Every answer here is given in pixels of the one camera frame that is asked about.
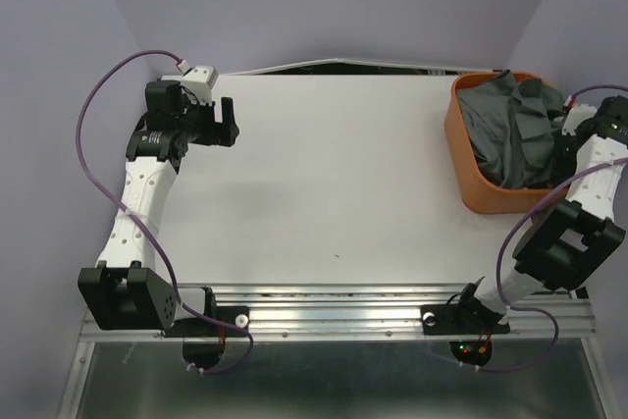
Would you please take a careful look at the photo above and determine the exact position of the grey skirt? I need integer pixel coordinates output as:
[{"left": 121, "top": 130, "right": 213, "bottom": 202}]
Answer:
[{"left": 456, "top": 70, "right": 565, "bottom": 189}]

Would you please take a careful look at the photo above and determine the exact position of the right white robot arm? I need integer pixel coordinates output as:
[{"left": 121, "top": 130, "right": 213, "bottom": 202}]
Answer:
[{"left": 451, "top": 95, "right": 627, "bottom": 331}]

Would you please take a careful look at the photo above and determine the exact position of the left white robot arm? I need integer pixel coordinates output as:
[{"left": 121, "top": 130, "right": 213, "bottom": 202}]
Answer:
[{"left": 78, "top": 69, "right": 239, "bottom": 335}]

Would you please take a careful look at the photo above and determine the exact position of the orange plastic bin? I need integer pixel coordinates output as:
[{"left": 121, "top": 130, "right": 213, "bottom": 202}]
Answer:
[{"left": 444, "top": 70, "right": 557, "bottom": 214}]

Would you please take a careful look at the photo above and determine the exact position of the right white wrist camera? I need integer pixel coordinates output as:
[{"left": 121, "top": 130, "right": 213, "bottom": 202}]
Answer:
[{"left": 561, "top": 103, "right": 598, "bottom": 136}]

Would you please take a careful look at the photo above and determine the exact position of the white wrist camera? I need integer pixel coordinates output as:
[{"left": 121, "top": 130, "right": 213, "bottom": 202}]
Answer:
[
  {"left": 561, "top": 103, "right": 598, "bottom": 136},
  {"left": 181, "top": 66, "right": 219, "bottom": 103}
]

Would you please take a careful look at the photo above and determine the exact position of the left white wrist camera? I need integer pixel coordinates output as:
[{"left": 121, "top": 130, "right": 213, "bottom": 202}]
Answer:
[{"left": 181, "top": 66, "right": 219, "bottom": 103}]

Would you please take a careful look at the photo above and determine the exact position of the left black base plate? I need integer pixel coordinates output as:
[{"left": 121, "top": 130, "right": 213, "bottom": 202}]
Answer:
[{"left": 163, "top": 305, "right": 250, "bottom": 339}]

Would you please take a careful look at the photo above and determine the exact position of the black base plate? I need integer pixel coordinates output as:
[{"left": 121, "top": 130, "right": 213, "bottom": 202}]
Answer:
[
  {"left": 163, "top": 305, "right": 250, "bottom": 339},
  {"left": 420, "top": 304, "right": 511, "bottom": 336}
]

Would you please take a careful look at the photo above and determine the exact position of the aluminium rail frame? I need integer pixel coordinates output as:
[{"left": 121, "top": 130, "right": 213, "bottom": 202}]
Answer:
[{"left": 59, "top": 285, "right": 620, "bottom": 418}]

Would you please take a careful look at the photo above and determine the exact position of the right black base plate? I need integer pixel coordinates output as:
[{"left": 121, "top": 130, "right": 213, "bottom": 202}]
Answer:
[{"left": 420, "top": 304, "right": 511, "bottom": 336}]

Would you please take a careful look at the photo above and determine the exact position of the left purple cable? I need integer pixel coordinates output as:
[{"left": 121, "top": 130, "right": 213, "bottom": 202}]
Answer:
[{"left": 78, "top": 49, "right": 255, "bottom": 376}]

